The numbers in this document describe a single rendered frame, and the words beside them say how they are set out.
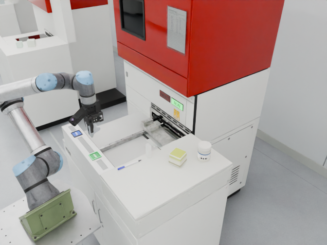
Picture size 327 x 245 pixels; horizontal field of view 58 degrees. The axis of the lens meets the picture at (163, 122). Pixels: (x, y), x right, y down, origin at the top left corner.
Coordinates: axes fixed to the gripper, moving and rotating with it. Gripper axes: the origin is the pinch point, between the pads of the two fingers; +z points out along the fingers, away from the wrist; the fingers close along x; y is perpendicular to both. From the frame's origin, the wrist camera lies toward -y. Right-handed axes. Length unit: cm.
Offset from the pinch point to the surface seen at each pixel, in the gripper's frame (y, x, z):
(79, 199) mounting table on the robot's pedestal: -15.8, -11.2, 28.7
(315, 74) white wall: 207, -10, 17
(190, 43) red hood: 54, -15, -43
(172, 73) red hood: 54, -1, -22
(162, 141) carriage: 45, -3, 23
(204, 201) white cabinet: 39, -50, 32
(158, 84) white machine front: 59, 20, -5
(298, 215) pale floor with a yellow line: 145, -60, 111
